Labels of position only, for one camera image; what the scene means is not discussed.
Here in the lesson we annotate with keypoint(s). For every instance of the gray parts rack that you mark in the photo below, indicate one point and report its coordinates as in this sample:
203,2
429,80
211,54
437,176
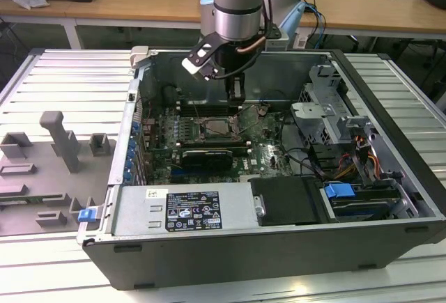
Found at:
52,163

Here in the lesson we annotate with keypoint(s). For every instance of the black graphics card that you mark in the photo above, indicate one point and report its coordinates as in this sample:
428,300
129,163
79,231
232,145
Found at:
207,159

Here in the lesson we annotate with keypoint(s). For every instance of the black cylindrical board component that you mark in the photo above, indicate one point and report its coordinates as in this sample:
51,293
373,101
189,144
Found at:
169,94

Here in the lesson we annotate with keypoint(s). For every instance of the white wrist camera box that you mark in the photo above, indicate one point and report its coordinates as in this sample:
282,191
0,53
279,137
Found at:
195,61

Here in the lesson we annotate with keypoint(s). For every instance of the gray case corner latch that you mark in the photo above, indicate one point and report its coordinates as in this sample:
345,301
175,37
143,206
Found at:
138,57

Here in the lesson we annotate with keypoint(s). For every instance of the silver metal drive cage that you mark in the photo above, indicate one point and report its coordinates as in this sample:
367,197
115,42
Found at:
324,118

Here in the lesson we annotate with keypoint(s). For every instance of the black RAM slot bank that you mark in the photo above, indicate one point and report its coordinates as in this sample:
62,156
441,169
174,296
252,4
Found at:
205,109
212,143

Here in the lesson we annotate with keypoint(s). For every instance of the CPU socket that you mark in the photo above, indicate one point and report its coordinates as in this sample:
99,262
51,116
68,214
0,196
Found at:
202,132

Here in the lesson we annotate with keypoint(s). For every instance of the blue case latch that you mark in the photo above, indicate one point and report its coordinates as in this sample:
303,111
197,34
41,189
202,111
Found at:
88,215

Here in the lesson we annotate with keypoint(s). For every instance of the silver power supply unit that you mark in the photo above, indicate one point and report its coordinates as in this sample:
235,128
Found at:
139,209

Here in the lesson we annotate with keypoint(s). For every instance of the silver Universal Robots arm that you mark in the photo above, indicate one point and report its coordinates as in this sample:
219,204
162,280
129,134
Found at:
237,3

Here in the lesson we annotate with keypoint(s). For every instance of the wooden desk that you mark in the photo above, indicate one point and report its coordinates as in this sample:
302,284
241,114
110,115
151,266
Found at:
139,0

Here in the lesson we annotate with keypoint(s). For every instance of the hard disk in blue carrier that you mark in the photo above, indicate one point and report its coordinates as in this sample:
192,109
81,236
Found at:
337,191

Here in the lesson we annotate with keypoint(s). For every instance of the green motherboard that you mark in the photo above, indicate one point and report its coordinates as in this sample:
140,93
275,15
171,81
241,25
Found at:
265,156

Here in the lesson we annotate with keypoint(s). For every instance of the black open PC case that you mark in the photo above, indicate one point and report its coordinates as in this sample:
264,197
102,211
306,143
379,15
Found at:
244,261

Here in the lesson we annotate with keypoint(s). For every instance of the black drive bay cover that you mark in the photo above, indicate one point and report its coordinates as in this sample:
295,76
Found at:
285,200

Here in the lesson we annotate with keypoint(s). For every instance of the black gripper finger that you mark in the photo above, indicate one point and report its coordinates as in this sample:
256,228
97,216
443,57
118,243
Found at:
242,88
230,88

